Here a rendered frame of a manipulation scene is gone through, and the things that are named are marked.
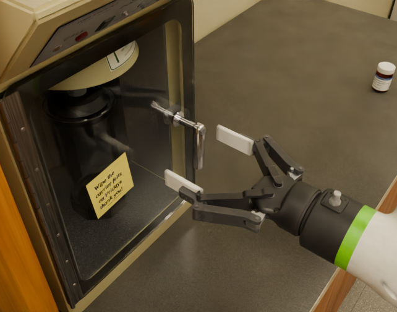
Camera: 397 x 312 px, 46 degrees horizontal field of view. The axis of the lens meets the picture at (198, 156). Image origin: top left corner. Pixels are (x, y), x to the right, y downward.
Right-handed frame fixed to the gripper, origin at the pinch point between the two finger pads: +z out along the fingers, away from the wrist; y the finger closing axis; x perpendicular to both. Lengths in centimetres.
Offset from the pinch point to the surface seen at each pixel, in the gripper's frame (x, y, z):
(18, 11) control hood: -35.9, 26.7, -4.0
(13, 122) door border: -20.9, 25.7, 4.4
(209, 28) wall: 21, -69, 48
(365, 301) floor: 114, -71, -28
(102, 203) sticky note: -0.5, 16.9, 4.4
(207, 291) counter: 20.5, 8.7, -8.6
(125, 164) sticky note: -4.4, 11.8, 4.4
